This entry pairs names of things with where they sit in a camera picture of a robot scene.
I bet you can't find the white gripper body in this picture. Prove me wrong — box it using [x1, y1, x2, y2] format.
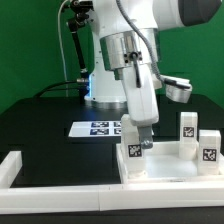
[121, 64, 192, 127]

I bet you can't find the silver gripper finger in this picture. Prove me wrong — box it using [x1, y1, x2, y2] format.
[138, 126, 153, 149]

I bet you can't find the white square tabletop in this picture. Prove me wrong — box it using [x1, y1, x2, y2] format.
[116, 141, 224, 184]

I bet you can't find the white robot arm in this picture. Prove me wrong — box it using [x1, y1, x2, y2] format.
[69, 0, 222, 149]

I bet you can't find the paper sheet with fiducial markers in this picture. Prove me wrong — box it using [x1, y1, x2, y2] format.
[68, 121, 122, 138]

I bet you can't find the white U-shaped obstacle fence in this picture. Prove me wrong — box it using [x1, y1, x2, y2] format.
[0, 151, 224, 214]

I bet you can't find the white cable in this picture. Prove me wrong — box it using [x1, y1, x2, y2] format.
[57, 0, 70, 98]

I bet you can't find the black cable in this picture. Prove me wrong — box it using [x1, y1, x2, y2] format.
[32, 77, 90, 98]

